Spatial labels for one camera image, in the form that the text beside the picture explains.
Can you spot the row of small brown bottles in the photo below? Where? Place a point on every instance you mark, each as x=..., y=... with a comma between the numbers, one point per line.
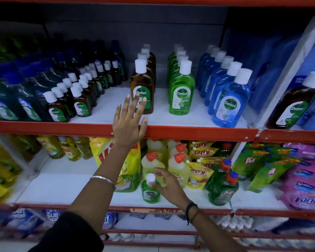
x=80, y=102

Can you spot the row of green packets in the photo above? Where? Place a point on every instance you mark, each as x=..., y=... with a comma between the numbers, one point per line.
x=5, y=49

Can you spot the person's left forearm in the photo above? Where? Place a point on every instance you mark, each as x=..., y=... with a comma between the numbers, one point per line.
x=94, y=202

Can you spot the stack of pink pouches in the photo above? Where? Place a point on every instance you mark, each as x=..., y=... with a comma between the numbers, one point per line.
x=304, y=181

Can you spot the red top shelf beam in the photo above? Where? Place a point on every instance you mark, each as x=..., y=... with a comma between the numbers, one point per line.
x=147, y=0

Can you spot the small yellow dish pouch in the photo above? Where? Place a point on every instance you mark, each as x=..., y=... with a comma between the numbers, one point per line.
x=202, y=144
x=210, y=162
x=198, y=175
x=199, y=152

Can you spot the person's left thumb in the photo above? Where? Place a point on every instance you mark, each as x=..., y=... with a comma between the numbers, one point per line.
x=143, y=125

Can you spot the silver bangle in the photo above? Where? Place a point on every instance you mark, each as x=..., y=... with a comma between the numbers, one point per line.
x=105, y=178

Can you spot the person's left hand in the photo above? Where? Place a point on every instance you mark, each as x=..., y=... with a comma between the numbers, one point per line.
x=127, y=128

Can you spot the black wristband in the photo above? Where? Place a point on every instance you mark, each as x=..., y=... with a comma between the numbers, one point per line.
x=188, y=211

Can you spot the row of blue antiseptic bottles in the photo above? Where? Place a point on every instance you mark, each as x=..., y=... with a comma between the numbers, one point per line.
x=232, y=102

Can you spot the row of blue packets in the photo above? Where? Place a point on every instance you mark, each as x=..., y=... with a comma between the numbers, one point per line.
x=13, y=70

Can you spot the brown thread wristband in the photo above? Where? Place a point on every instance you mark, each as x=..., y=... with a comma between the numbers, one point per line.
x=195, y=215

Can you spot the large yellow red-print pouch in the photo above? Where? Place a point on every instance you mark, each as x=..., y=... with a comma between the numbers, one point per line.
x=130, y=167

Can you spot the row of yellow bottles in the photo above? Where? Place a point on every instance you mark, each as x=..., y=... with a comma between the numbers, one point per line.
x=2, y=165

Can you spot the white shelf divider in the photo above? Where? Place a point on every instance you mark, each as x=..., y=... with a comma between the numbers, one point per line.
x=18, y=160

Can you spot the person's left little finger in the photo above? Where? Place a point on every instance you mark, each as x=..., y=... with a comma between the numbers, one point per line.
x=117, y=112

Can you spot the blue white detergent pouch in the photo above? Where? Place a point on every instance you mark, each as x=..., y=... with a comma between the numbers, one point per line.
x=23, y=220
x=52, y=215
x=110, y=220

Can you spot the large brown antiseptic bottle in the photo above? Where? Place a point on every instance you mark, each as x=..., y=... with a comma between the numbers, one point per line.
x=294, y=102
x=147, y=45
x=143, y=56
x=141, y=82
x=145, y=50

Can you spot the grey shelf back panel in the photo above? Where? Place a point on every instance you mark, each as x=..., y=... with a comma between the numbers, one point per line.
x=160, y=26

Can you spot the person's left middle finger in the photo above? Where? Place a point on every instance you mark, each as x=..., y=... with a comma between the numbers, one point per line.
x=134, y=104

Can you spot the pale yellow orange-capped bottle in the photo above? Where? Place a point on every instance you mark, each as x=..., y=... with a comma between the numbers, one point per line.
x=156, y=146
x=177, y=169
x=180, y=147
x=149, y=165

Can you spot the green bottle red-blue cap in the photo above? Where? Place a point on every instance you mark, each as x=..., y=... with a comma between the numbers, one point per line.
x=221, y=194
x=217, y=171
x=227, y=146

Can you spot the person's right forearm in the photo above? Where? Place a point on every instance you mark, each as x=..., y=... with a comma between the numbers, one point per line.
x=212, y=233

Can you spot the person's right hand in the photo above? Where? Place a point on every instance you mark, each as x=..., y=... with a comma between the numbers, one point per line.
x=173, y=188

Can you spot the red-edged white shelf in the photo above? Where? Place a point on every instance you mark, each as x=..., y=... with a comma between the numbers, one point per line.
x=55, y=127
x=68, y=186
x=291, y=136

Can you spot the white shelf upright post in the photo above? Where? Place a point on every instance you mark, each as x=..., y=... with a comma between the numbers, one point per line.
x=291, y=65

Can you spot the small green antiseptic bottle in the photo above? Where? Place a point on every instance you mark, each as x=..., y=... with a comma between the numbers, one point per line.
x=149, y=196

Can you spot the row of white-capped bottles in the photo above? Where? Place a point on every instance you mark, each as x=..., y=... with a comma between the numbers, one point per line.
x=233, y=223

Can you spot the row of blue refill pouches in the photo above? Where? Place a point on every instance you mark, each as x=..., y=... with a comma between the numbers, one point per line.
x=265, y=65

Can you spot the large green antiseptic bottle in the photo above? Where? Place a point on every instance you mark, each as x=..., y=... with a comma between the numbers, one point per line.
x=181, y=52
x=183, y=57
x=177, y=45
x=182, y=86
x=179, y=49

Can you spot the yellow-green dish liquid bottle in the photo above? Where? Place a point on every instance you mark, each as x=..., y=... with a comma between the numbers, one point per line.
x=51, y=148
x=84, y=146
x=69, y=150

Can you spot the black sleeve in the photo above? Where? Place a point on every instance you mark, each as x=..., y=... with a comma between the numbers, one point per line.
x=68, y=238

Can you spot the shelf price label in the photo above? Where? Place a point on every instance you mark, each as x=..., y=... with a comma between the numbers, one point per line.
x=157, y=210

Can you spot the person's right thumb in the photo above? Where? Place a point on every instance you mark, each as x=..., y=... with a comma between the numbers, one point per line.
x=157, y=186

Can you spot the green dish refill pouch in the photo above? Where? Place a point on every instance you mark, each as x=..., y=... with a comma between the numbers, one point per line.
x=248, y=161
x=267, y=173
x=273, y=150

